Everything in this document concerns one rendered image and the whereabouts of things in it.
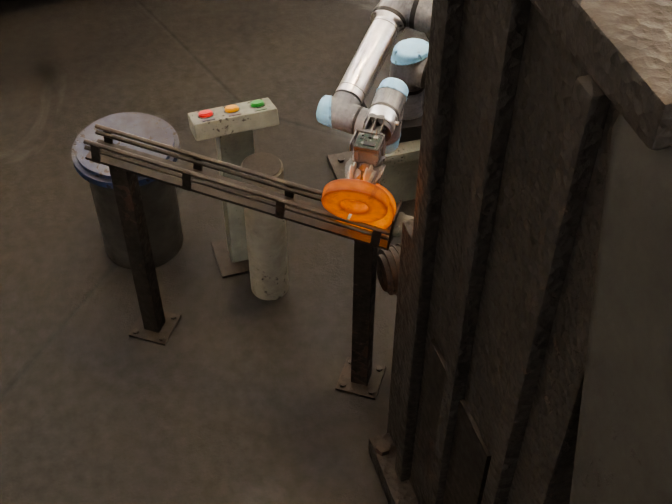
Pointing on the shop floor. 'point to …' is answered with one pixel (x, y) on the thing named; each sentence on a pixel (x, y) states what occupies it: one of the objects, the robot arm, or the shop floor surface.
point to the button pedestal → (233, 247)
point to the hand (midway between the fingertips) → (354, 195)
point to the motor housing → (389, 268)
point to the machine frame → (511, 240)
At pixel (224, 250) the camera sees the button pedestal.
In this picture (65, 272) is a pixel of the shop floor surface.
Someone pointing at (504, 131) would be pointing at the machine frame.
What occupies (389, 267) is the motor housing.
